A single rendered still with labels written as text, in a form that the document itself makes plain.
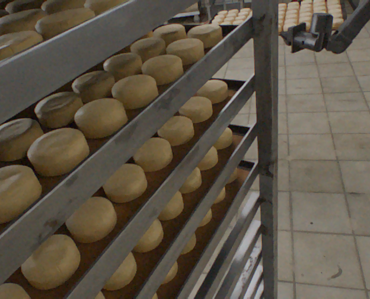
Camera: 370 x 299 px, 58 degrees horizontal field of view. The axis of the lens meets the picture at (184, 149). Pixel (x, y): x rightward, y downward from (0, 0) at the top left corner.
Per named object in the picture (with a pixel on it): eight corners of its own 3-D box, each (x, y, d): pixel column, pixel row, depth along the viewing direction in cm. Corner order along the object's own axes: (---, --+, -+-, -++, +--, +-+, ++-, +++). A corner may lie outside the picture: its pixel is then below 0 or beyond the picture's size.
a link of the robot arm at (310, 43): (315, 53, 118) (326, 51, 120) (318, 33, 115) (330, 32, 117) (300, 49, 123) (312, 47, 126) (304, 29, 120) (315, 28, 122)
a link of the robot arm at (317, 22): (343, 52, 116) (338, 46, 123) (351, 16, 110) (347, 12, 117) (307, 50, 118) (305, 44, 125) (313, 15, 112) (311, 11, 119)
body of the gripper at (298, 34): (289, 53, 130) (302, 57, 124) (289, 26, 124) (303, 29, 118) (301, 47, 132) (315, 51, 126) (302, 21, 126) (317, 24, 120)
